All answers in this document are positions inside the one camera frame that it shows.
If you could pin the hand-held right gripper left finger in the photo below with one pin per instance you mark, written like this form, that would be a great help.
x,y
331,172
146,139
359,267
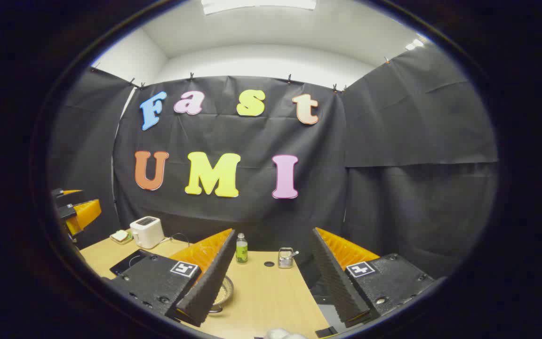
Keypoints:
x,y
212,282

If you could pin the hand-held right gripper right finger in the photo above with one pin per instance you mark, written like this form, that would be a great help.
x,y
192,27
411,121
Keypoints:
x,y
334,282

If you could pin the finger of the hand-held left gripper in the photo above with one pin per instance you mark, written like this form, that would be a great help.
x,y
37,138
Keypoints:
x,y
68,197
85,214

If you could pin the black induction cooktop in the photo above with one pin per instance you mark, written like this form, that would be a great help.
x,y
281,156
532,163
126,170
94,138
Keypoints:
x,y
127,263

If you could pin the pile of yellow soybeans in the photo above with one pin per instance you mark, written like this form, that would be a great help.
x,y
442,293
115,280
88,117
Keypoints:
x,y
222,295

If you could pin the green plate with sandwich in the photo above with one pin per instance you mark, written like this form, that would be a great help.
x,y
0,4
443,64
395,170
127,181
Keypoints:
x,y
121,236

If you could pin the green drink bottle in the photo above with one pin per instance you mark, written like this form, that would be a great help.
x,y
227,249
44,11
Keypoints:
x,y
242,249

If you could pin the white toaster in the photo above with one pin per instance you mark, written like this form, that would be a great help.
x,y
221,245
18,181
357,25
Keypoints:
x,y
147,231

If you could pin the ceiling light panel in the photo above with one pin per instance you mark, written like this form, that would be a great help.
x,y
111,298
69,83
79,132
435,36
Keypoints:
x,y
257,4

